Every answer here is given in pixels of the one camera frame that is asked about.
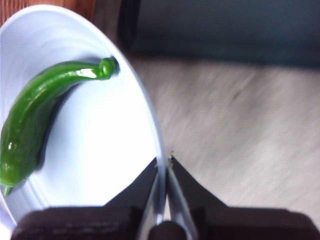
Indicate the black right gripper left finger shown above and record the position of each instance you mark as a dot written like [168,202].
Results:
[100,222]

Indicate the green pepper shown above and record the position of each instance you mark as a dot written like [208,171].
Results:
[32,112]

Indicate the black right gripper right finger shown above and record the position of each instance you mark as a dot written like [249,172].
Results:
[225,222]

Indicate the light blue round plate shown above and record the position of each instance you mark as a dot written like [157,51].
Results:
[100,137]

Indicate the black rectangular tray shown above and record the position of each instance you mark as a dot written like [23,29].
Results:
[212,27]

